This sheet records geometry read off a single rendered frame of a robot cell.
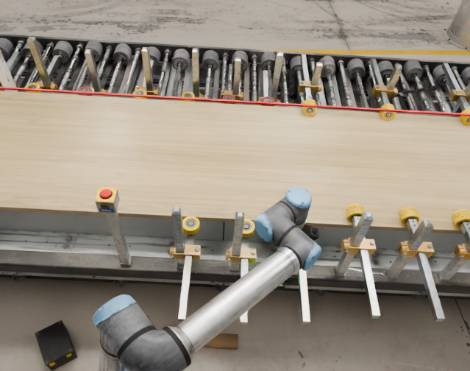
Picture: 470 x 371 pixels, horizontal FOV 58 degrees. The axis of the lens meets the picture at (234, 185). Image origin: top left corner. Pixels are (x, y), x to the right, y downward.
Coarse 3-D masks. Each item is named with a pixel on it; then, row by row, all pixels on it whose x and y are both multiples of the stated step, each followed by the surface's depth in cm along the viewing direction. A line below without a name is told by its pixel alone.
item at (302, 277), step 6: (300, 270) 183; (300, 276) 181; (306, 276) 181; (300, 282) 179; (306, 282) 180; (300, 288) 178; (306, 288) 178; (300, 294) 177; (306, 294) 176; (300, 300) 176; (306, 300) 174; (306, 306) 173; (306, 312) 171; (306, 318) 169; (306, 324) 171
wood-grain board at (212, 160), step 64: (0, 128) 223; (64, 128) 225; (128, 128) 227; (192, 128) 230; (256, 128) 233; (320, 128) 235; (384, 128) 238; (448, 128) 241; (0, 192) 196; (64, 192) 198; (128, 192) 200; (192, 192) 202; (256, 192) 204; (320, 192) 206; (384, 192) 208; (448, 192) 210
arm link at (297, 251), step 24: (288, 240) 134; (312, 240) 134; (264, 264) 126; (288, 264) 127; (312, 264) 134; (240, 288) 119; (264, 288) 121; (216, 312) 113; (240, 312) 117; (144, 336) 105; (168, 336) 106; (192, 336) 108; (120, 360) 105; (144, 360) 103; (168, 360) 103
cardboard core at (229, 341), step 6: (216, 336) 241; (222, 336) 241; (228, 336) 241; (234, 336) 242; (210, 342) 239; (216, 342) 240; (222, 342) 240; (228, 342) 240; (234, 342) 240; (234, 348) 241
